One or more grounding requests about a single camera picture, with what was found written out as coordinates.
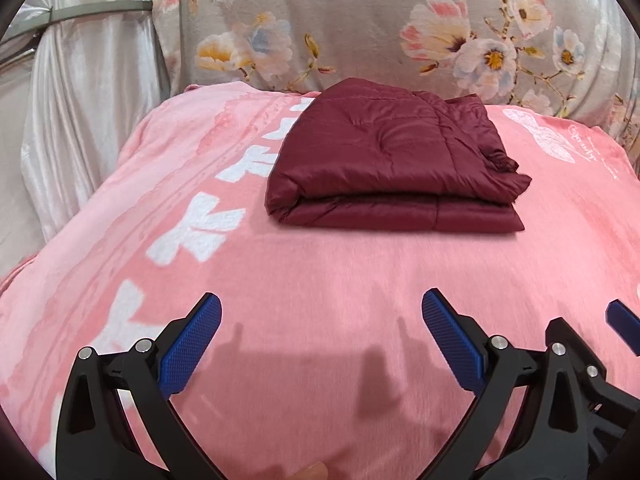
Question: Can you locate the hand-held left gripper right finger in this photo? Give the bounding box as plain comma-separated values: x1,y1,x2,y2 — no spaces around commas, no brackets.
421,288,592,480

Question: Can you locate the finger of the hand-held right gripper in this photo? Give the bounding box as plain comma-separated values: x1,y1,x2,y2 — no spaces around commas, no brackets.
605,298,640,357
545,316,637,417

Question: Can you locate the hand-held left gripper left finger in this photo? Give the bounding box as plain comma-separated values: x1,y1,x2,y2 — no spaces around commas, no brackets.
55,292,223,480

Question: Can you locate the maroon puffer jacket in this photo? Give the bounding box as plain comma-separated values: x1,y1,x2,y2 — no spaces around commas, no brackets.
264,77,532,235

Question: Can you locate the person's left hand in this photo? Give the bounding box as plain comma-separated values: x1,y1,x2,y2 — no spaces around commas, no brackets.
294,461,329,480

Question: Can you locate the pink printed blanket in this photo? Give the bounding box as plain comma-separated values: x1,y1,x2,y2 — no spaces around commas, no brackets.
0,85,640,480

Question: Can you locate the silver satin curtain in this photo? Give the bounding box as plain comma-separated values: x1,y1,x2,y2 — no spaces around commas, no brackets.
0,0,173,271

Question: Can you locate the grey floral quilt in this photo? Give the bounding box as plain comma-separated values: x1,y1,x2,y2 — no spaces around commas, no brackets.
150,0,640,161

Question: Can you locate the grey curtain strap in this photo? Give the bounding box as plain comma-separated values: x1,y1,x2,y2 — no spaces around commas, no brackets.
0,1,153,51

